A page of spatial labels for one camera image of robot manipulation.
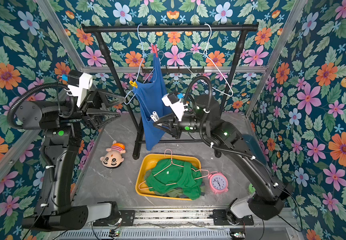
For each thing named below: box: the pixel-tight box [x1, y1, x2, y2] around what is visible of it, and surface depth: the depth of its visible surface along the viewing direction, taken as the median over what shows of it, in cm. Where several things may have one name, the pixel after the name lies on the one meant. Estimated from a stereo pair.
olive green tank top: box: [154, 188, 189, 199], surface depth 76 cm
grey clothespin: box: [150, 111, 159, 122], surface depth 51 cm
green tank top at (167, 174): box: [146, 158, 203, 200], surface depth 80 cm
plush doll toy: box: [100, 140, 126, 168], surface depth 90 cm
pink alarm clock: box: [208, 171, 229, 195], surface depth 84 cm
